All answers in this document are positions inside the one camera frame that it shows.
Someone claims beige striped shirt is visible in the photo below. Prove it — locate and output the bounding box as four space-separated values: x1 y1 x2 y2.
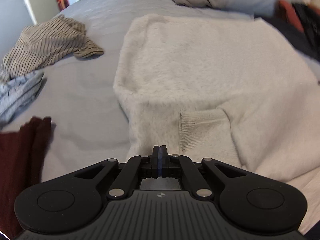
1 14 104 78

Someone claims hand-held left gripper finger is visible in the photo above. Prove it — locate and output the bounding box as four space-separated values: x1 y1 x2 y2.
75 145 160 200
160 145 247 200

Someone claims dark red cloth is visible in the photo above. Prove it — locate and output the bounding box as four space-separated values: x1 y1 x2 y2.
0 116 52 239

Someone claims black folded cloth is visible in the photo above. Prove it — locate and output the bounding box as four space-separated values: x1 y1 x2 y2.
255 15 320 63

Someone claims rust red fleece garment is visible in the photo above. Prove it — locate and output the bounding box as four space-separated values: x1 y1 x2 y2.
277 0 304 32

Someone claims white striped shirt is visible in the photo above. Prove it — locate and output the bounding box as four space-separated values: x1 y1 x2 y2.
0 70 45 124

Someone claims cream fuzzy sweater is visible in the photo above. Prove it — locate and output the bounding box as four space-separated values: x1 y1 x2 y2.
112 14 320 183

